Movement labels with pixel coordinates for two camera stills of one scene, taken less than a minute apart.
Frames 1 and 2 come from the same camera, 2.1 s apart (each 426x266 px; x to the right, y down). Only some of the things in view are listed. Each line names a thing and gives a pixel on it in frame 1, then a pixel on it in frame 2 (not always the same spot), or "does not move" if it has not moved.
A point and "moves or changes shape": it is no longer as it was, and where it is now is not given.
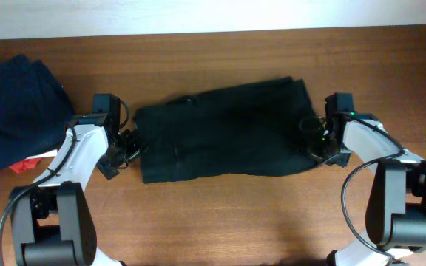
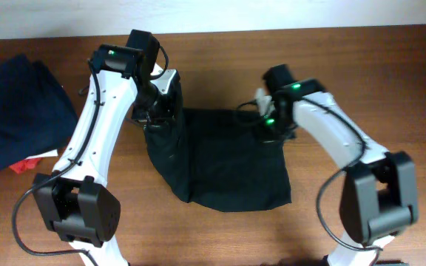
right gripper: [313, 148] → [263, 139]
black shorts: [242, 131] moves or changes shape
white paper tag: [52, 153] does not move
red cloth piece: [24, 165] does not move
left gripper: [110, 165] → [172, 99]
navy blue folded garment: [22, 112] does not move
